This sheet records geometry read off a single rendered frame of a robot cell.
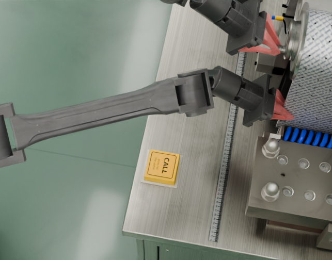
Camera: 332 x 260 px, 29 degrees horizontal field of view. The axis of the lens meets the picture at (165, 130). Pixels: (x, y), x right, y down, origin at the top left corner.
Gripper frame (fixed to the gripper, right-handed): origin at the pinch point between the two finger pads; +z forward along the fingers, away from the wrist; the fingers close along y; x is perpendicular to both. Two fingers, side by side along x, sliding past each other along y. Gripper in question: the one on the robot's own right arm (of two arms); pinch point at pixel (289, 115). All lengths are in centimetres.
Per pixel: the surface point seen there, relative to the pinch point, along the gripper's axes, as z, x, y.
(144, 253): -6.3, -41.6, 25.7
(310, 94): -3.3, 10.0, 0.2
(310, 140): 6.1, 0.2, 3.3
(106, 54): -1, -124, -73
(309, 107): -0.1, 6.2, 0.2
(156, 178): -14.9, -25.4, 13.2
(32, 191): -13, -131, -9
